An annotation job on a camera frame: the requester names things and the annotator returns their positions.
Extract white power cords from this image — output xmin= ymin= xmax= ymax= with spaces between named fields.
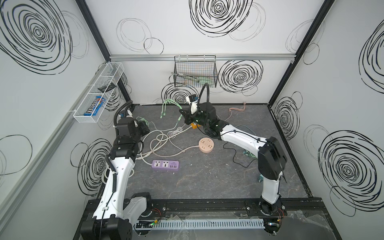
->
xmin=101 ymin=115 xmax=200 ymax=187

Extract purple power strip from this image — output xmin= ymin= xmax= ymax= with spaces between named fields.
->
xmin=151 ymin=160 xmax=180 ymax=171

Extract aluminium wall rail left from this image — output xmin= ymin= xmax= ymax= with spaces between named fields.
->
xmin=0 ymin=61 xmax=109 ymax=223

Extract aluminium wall rail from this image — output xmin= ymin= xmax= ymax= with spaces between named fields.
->
xmin=0 ymin=61 xmax=109 ymax=223
xmin=110 ymin=53 xmax=296 ymax=62

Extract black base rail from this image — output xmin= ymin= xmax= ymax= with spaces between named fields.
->
xmin=83 ymin=196 xmax=325 ymax=218

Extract white slotted cable duct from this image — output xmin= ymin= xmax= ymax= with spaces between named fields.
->
xmin=135 ymin=219 xmax=265 ymax=231

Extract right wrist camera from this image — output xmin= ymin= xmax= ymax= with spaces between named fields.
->
xmin=186 ymin=94 xmax=199 ymax=115

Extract green cable bundle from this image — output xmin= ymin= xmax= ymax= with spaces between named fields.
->
xmin=159 ymin=98 xmax=184 ymax=130

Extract white wire shelf basket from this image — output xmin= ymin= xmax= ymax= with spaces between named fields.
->
xmin=73 ymin=62 xmax=124 ymax=124

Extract metal tongs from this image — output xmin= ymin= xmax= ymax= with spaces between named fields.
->
xmin=172 ymin=72 xmax=200 ymax=83

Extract black remote control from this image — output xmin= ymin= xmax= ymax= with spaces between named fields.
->
xmin=98 ymin=83 xmax=116 ymax=93

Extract black thin cable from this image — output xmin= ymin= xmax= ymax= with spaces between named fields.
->
xmin=222 ymin=142 xmax=259 ymax=169

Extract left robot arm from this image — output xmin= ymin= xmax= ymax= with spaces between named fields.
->
xmin=80 ymin=117 xmax=152 ymax=240

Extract teal charger with white cable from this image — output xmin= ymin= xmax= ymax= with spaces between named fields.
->
xmin=154 ymin=124 xmax=192 ymax=143

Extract blue candy pack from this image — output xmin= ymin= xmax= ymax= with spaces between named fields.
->
xmin=84 ymin=96 xmax=105 ymax=116

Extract round pink power strip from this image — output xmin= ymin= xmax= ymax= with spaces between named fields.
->
xmin=199 ymin=138 xmax=214 ymax=154

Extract pink charger cable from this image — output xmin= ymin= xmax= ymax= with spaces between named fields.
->
xmin=223 ymin=101 xmax=247 ymax=121

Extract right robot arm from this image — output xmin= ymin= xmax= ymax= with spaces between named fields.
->
xmin=179 ymin=102 xmax=287 ymax=216

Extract black wire basket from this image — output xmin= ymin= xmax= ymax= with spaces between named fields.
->
xmin=173 ymin=60 xmax=219 ymax=88

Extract green cloth in basket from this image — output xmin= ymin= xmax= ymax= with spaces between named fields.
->
xmin=198 ymin=76 xmax=217 ymax=88

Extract aluminium wall rail back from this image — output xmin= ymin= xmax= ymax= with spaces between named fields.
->
xmin=110 ymin=53 xmax=296 ymax=62

